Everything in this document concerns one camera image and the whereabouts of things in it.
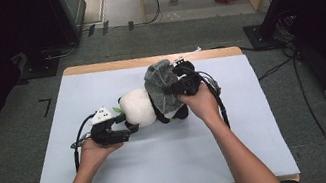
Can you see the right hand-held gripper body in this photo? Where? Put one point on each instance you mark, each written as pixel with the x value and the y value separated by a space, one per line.
pixel 186 82

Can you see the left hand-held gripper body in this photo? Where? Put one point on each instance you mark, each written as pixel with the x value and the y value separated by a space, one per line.
pixel 104 132

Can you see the grey knitted doll garment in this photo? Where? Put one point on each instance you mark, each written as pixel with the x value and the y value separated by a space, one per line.
pixel 160 88

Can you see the panda plush toy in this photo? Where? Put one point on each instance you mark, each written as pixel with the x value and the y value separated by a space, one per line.
pixel 136 108

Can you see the person's left hand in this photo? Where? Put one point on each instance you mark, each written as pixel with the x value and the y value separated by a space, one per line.
pixel 97 153

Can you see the person's right hand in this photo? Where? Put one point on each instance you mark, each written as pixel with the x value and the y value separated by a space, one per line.
pixel 202 105

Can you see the light blue table mat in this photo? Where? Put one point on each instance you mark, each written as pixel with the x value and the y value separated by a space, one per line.
pixel 163 162

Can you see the wooden table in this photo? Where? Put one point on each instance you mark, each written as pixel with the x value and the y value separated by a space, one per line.
pixel 86 68

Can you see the black tape strip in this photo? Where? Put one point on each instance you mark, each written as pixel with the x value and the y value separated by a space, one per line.
pixel 131 26
pixel 105 28
pixel 91 30

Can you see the black stand base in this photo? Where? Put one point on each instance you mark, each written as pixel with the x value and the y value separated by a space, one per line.
pixel 40 67

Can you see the black cabinet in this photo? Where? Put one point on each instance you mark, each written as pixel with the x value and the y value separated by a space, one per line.
pixel 69 13

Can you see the black metal stand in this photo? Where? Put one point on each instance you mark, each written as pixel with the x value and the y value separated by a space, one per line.
pixel 274 4

